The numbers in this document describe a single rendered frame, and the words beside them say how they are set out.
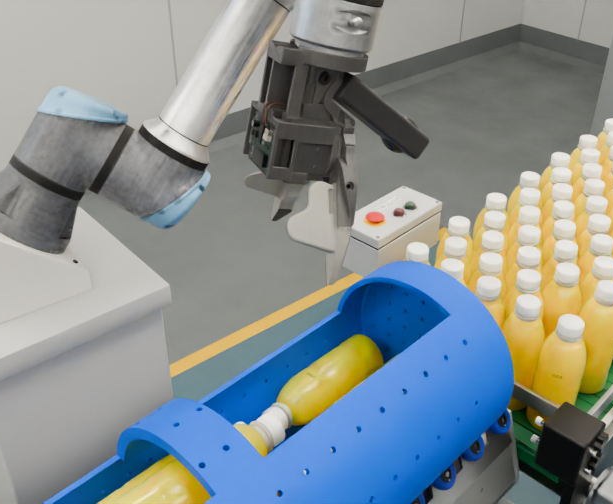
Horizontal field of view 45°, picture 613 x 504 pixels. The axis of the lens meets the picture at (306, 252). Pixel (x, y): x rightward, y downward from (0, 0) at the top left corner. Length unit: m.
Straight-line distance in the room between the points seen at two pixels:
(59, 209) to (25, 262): 0.09
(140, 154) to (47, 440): 0.47
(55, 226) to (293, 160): 0.57
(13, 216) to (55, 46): 2.62
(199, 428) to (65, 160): 0.48
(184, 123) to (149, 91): 2.88
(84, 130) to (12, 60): 2.55
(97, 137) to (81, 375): 0.37
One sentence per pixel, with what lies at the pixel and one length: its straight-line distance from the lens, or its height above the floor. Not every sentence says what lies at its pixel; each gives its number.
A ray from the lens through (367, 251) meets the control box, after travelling 1.41.
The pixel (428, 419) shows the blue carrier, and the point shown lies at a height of 1.16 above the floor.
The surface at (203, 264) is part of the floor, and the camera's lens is 3.27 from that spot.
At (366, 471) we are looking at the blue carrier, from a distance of 0.88.
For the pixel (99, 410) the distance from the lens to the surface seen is 1.28.
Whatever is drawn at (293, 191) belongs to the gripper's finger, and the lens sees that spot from 0.77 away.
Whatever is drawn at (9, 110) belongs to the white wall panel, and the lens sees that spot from 3.72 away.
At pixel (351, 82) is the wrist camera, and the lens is 0.67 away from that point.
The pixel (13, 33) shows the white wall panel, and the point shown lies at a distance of 3.64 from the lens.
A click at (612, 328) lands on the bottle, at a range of 1.34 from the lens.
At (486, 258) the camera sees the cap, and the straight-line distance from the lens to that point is 1.34.
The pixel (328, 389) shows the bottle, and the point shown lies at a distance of 1.10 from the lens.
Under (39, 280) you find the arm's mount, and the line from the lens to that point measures 1.16.
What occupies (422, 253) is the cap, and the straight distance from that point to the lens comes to 1.33.
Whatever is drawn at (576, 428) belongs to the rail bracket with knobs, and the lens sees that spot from 1.22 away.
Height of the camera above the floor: 1.84
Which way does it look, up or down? 34 degrees down
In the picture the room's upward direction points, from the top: straight up
